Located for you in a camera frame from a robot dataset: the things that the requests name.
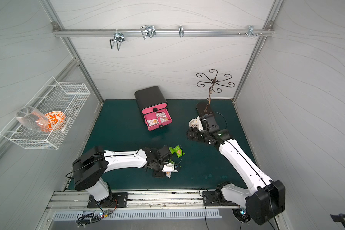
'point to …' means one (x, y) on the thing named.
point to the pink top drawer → (154, 108)
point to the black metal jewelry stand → (203, 109)
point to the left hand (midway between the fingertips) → (164, 171)
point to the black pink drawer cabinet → (149, 97)
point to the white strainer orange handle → (194, 122)
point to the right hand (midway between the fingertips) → (192, 133)
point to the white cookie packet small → (163, 119)
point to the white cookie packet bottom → (168, 168)
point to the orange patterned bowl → (55, 120)
